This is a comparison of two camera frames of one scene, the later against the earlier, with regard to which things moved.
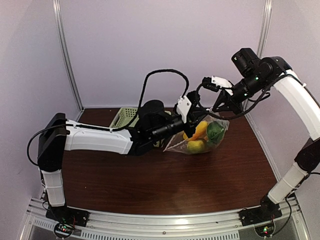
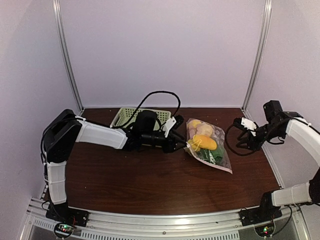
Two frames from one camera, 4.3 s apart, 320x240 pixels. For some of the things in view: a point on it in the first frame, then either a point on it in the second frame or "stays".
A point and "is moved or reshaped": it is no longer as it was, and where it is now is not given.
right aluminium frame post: [265, 26] stays
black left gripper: [193, 120] to [169, 147]
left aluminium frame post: [57, 14] stays
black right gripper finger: [223, 101] to [244, 135]
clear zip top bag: [209, 132] is moved or reshaped
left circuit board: [63, 230] stays
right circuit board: [265, 229] stays
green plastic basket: [123, 118] stays
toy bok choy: [215, 131] to [213, 156]
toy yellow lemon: [195, 146] is moved or reshaped
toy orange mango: [200, 133] to [204, 142]
